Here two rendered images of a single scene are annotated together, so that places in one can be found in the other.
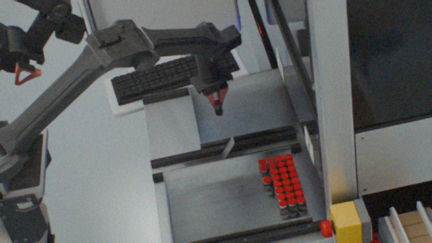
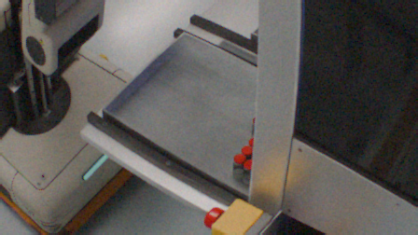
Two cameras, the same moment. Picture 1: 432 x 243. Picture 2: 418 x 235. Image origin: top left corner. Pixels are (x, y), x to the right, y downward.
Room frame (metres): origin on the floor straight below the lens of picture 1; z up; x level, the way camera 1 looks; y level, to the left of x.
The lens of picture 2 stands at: (0.61, -0.64, 2.11)
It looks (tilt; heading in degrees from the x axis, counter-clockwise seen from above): 49 degrees down; 37
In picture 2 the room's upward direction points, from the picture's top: straight up
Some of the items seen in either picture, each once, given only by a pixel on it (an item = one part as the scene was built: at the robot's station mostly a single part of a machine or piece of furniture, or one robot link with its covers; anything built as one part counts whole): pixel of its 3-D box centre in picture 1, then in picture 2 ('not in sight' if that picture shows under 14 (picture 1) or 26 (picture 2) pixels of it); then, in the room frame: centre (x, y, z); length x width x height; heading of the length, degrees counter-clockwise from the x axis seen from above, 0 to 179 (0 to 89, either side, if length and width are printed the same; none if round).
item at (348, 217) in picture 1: (349, 223); (241, 231); (1.22, -0.24, 0.99); 0.08 x 0.07 x 0.07; 91
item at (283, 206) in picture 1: (277, 187); (264, 138); (1.47, -0.12, 0.90); 0.18 x 0.02 x 0.05; 1
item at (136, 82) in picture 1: (173, 73); not in sight; (2.15, 0.10, 0.82); 0.40 x 0.14 x 0.02; 99
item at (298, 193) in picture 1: (295, 183); not in sight; (1.47, -0.16, 0.90); 0.18 x 0.02 x 0.05; 1
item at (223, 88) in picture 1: (213, 92); not in sight; (1.75, -0.01, 1.02); 0.07 x 0.07 x 0.09; 17
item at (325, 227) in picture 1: (329, 228); (217, 220); (1.22, -0.20, 0.99); 0.04 x 0.04 x 0.04; 1
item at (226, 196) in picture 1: (235, 198); (215, 113); (1.47, -0.01, 0.90); 0.34 x 0.26 x 0.04; 91
